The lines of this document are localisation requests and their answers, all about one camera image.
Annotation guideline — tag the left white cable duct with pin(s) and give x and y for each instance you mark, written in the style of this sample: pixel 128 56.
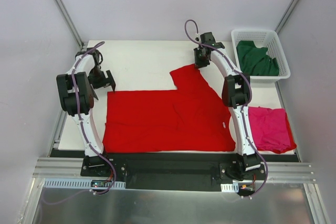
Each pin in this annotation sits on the left white cable duct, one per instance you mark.
pixel 82 184

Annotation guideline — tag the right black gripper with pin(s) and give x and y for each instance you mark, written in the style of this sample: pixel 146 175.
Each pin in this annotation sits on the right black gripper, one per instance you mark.
pixel 200 57

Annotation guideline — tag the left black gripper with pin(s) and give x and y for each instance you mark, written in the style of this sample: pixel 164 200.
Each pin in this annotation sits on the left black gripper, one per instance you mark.
pixel 105 79

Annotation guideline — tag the green t shirt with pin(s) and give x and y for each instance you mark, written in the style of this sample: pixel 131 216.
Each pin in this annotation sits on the green t shirt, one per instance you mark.
pixel 255 61

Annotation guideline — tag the right white cable duct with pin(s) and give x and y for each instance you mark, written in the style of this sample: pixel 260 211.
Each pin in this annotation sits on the right white cable duct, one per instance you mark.
pixel 230 188

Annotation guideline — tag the white cable duct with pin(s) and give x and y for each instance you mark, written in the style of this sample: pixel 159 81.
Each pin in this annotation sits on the white cable duct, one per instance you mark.
pixel 82 184
pixel 230 188

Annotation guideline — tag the aluminium rail frame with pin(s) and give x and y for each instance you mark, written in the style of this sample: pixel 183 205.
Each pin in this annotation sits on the aluminium rail frame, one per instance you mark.
pixel 290 194

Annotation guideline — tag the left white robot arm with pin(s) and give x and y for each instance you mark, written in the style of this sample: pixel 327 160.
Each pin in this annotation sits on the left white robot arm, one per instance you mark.
pixel 76 90

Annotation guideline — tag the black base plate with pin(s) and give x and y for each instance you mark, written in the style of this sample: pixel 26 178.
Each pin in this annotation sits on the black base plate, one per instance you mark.
pixel 173 171

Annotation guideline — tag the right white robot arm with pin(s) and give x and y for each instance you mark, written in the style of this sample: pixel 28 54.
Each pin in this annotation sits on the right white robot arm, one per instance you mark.
pixel 236 95

